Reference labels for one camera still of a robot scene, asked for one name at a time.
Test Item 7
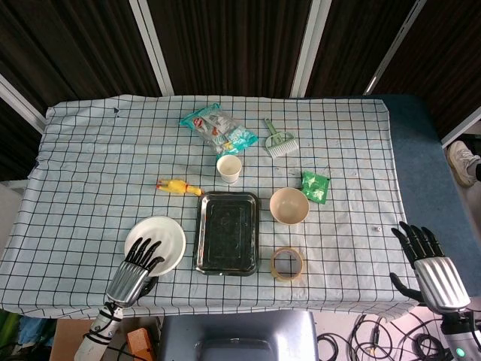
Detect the beige bowl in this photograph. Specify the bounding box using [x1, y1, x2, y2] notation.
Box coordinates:
[269, 187, 310, 226]

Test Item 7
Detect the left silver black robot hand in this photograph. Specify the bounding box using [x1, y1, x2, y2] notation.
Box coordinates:
[104, 236, 166, 309]

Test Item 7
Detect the orange block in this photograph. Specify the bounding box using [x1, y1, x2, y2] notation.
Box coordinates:
[126, 327, 157, 361]

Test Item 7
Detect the teal clear snack bag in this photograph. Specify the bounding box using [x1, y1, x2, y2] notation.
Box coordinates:
[179, 103, 259, 159]

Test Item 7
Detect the white partition frame post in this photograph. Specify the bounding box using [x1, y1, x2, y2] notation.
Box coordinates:
[363, 0, 428, 95]
[289, 0, 332, 98]
[129, 0, 174, 96]
[441, 112, 481, 147]
[0, 73, 48, 132]

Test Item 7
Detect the white paper plate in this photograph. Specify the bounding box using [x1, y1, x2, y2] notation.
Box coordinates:
[124, 215, 187, 278]

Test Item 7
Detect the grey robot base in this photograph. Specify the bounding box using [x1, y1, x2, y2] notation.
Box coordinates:
[157, 311, 320, 361]

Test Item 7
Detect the rectangular metal tray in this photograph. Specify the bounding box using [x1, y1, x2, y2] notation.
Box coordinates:
[192, 190, 261, 278]

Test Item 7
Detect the white paper cup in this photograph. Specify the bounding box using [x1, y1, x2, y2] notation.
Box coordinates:
[216, 154, 243, 185]

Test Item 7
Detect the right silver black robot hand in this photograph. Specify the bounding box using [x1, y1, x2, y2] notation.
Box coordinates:
[389, 220, 471, 314]

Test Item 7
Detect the yellowish packing tape roll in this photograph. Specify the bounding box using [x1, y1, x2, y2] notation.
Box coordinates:
[270, 246, 306, 283]

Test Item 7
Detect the yellow rubber chicken toy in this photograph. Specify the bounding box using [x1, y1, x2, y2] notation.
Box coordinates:
[156, 178, 204, 197]

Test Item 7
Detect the green sachet packet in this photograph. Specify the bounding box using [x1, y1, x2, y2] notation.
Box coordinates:
[299, 170, 331, 205]

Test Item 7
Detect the green mini dustpan brush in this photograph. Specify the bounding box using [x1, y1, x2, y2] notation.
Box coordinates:
[262, 117, 298, 158]

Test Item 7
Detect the black floor cables tangle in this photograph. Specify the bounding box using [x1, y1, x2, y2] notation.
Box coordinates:
[317, 314, 452, 361]

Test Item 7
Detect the white sneaker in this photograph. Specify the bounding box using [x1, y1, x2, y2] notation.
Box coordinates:
[446, 140, 481, 188]

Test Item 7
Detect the brown cardboard box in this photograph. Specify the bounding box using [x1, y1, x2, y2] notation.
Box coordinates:
[50, 318, 110, 361]

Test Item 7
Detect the light blue checkered tablecloth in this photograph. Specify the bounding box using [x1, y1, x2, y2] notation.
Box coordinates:
[0, 93, 428, 320]

